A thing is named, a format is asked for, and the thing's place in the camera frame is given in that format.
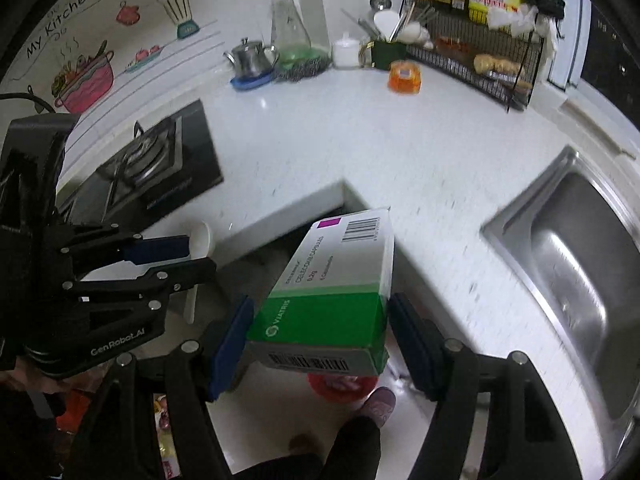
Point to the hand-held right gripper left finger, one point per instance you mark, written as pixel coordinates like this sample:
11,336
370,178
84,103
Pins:
230,345

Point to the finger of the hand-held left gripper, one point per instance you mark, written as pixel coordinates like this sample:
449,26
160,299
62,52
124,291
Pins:
190,272
155,250

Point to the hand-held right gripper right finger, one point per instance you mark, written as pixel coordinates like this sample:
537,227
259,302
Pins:
410,345

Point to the green white medicine box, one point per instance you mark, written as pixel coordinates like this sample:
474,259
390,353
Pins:
325,290

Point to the plastic bag of wrappers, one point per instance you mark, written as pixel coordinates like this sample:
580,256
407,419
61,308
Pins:
165,435

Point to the pink slipper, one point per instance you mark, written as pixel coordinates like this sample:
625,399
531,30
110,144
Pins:
380,405

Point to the red basin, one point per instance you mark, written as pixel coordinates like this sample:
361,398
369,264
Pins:
340,387

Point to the black gas stove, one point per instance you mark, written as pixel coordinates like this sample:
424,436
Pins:
150,165

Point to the person's leg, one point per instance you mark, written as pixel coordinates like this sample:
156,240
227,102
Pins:
345,452

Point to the stainless steel sink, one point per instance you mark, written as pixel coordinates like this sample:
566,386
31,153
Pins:
575,270

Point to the blue coaster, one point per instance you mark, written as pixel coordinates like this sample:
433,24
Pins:
250,83

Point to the steel teapot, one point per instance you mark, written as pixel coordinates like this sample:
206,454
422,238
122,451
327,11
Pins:
250,57

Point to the steel wool scrubber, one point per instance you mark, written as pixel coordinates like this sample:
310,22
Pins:
305,67

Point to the glass flask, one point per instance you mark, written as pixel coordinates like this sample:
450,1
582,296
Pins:
290,25

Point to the orange jelly container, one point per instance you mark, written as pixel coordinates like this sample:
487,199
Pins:
405,77

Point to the small white jar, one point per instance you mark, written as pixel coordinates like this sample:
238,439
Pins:
346,52

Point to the dark green utensil cup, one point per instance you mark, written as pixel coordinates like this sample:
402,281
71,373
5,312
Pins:
385,55

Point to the ginger root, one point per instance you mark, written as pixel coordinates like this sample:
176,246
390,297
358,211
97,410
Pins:
495,65

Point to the red chili peppers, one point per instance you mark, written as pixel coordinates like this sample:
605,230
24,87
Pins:
452,45

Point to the white ladle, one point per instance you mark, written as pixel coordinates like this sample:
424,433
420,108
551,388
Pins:
412,32

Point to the white spatula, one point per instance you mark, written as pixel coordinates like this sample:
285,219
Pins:
384,22

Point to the bundle of chopsticks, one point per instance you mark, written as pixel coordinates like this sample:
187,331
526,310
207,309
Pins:
412,15

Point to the white plastic bag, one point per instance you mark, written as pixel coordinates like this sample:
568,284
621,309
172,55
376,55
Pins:
520,22

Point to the kitchen wall sticker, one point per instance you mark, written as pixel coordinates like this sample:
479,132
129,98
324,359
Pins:
85,80

